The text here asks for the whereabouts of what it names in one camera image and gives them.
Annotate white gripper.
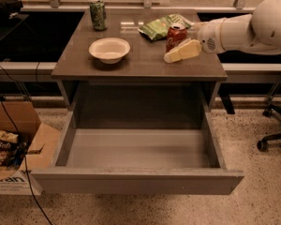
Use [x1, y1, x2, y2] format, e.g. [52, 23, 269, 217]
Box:
[164, 18, 225, 63]

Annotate red coke can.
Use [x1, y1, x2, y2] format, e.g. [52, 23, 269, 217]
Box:
[166, 23, 187, 52]

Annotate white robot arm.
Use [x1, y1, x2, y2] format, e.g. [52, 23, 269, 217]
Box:
[164, 0, 281, 63]

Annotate green soda can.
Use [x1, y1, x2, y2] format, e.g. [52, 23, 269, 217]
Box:
[90, 0, 107, 31]

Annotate open grey top drawer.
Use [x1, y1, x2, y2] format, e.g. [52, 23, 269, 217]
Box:
[30, 87, 244, 196]

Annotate green chip bag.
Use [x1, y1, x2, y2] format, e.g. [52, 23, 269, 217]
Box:
[138, 14, 194, 41]

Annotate white paper bowl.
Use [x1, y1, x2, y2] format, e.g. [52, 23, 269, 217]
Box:
[89, 37, 130, 64]

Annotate black office chair base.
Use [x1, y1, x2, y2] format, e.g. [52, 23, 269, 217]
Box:
[256, 103, 281, 152]

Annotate brown cardboard box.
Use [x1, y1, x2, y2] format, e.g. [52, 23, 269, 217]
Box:
[0, 101, 60, 195]

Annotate snack bags in box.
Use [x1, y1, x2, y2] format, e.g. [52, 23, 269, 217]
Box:
[0, 129, 28, 170]

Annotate black cable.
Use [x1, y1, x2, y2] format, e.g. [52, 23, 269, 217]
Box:
[0, 61, 54, 225]

